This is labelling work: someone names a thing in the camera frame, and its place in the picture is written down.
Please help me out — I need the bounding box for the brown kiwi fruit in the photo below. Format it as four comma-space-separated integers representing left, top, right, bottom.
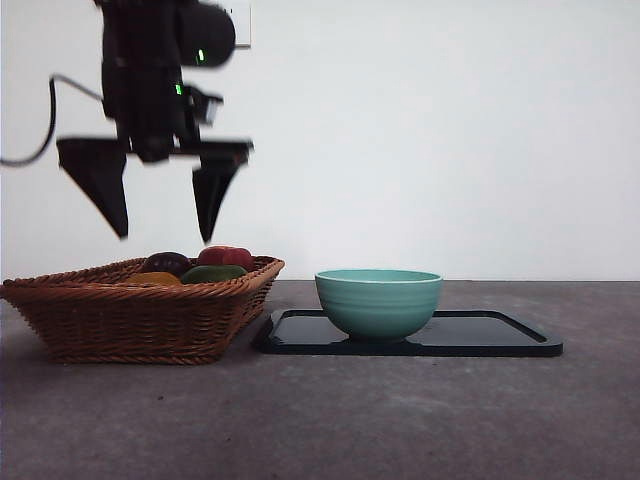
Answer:
124, 271, 184, 287

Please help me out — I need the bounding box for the teal ribbed bowl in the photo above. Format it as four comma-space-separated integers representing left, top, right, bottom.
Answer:
314, 268, 444, 344

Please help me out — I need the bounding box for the red fruit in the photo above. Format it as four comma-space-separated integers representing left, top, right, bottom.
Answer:
197, 245, 255, 271

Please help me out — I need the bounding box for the green avocado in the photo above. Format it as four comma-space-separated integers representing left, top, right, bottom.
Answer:
179, 264, 250, 285

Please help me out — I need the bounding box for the dark purple fruit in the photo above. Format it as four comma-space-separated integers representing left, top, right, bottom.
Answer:
139, 251, 193, 275

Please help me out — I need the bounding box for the brown wicker basket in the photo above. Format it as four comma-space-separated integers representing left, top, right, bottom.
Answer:
0, 255, 287, 366

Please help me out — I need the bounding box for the black rectangular tray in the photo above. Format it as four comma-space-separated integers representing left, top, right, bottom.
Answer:
252, 308, 565, 357

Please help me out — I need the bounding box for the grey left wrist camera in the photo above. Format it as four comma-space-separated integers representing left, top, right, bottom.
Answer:
190, 85, 225, 125

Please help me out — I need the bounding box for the thin black cable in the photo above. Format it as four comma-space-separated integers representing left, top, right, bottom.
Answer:
0, 73, 106, 169

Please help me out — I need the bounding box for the white wall socket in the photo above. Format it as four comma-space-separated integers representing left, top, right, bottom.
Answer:
219, 0, 253, 50

